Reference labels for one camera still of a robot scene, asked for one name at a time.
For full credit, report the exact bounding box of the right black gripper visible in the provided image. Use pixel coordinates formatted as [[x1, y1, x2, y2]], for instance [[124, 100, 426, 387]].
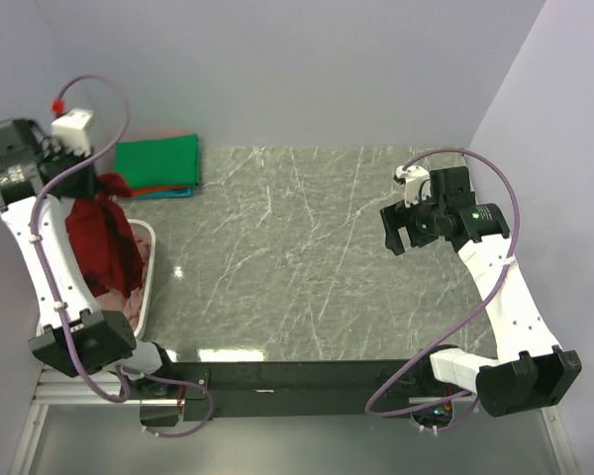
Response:
[[381, 188, 446, 255]]

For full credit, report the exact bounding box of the red t shirt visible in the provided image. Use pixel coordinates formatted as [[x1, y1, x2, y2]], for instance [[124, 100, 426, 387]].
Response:
[[65, 173, 144, 298]]

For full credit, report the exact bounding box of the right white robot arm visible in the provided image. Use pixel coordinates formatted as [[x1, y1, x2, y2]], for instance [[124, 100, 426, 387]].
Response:
[[380, 165, 582, 417]]

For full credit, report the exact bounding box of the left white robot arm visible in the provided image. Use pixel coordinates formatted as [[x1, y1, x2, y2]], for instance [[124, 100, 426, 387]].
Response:
[[0, 109, 178, 398]]

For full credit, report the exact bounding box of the orange folded t shirt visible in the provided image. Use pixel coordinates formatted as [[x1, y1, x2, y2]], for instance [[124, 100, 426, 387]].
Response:
[[128, 185, 192, 198]]

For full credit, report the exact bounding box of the green folded t shirt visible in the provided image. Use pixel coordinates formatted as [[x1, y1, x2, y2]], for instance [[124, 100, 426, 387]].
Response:
[[115, 134, 201, 191]]

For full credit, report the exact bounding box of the teal folded t shirt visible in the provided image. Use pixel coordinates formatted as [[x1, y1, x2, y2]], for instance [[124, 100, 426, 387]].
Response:
[[133, 185, 196, 200]]

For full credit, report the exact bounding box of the pink t shirt in basket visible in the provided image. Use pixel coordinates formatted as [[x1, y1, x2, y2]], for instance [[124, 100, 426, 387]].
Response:
[[96, 221, 153, 333]]

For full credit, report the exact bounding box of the white plastic laundry basket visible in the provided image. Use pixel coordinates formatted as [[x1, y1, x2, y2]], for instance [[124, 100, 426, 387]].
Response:
[[37, 218, 157, 342]]

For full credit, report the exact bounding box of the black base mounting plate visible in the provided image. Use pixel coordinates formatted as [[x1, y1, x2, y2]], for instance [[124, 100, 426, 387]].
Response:
[[118, 359, 476, 428]]

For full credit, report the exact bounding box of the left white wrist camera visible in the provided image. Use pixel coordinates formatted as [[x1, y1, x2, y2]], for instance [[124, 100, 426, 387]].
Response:
[[50, 108, 95, 156]]

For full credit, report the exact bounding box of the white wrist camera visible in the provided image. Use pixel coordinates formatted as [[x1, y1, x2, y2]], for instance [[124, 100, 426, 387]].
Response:
[[394, 165, 432, 208], [50, 108, 95, 156]]

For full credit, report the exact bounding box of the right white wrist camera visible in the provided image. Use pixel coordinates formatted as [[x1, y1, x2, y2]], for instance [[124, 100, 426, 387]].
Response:
[[394, 165, 432, 208]]

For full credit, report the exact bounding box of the aluminium rail frame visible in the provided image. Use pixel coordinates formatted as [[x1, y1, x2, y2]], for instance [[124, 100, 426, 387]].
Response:
[[12, 369, 579, 474]]

